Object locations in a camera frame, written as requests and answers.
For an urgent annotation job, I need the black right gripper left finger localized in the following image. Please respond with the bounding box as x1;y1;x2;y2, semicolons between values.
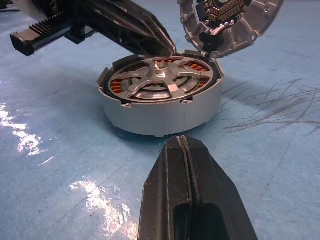
137;136;193;240

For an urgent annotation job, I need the silver spoked rotor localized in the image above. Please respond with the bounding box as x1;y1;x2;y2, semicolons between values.
108;56;214;104

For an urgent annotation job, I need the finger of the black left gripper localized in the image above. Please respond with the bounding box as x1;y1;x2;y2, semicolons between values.
82;0;177;56

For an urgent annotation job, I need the silver round motor housing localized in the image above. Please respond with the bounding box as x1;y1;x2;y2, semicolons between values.
96;49;224;137

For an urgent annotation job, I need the blue table cover sheet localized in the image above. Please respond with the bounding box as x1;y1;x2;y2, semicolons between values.
0;0;320;240

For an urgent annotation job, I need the hinged motor housing lid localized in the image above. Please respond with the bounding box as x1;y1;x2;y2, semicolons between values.
176;0;286;60

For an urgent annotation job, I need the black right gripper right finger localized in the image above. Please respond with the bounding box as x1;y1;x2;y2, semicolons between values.
181;135;259;240

